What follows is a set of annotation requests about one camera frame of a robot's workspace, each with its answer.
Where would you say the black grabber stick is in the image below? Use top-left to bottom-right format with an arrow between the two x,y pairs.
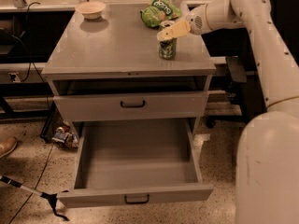
0,175 -> 69,221

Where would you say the green soda can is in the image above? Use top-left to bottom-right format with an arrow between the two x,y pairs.
158,20 -> 178,60

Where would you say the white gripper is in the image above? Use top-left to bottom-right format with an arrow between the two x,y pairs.
157,5 -> 208,41

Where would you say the white wall outlet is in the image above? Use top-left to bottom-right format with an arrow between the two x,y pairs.
9,73 -> 21,83

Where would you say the black office chair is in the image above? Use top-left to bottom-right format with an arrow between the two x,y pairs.
204,0 -> 299,123

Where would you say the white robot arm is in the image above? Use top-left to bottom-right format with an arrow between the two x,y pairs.
157,0 -> 299,224

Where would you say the green chip bag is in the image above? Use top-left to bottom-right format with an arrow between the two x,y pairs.
140,0 -> 181,28

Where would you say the closed grey upper drawer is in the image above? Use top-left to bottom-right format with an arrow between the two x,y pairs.
54,91 -> 208,121

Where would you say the open grey middle drawer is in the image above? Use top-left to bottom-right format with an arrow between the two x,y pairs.
58,119 -> 213,208

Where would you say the brown shoe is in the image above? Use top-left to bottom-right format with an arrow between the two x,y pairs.
0,137 -> 18,158

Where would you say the grey drawer cabinet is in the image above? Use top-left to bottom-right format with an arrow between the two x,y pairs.
43,4 -> 215,139

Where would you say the beige bowl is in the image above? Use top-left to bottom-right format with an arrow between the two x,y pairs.
75,1 -> 106,20

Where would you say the black power cable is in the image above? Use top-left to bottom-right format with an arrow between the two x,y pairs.
11,2 -> 52,110

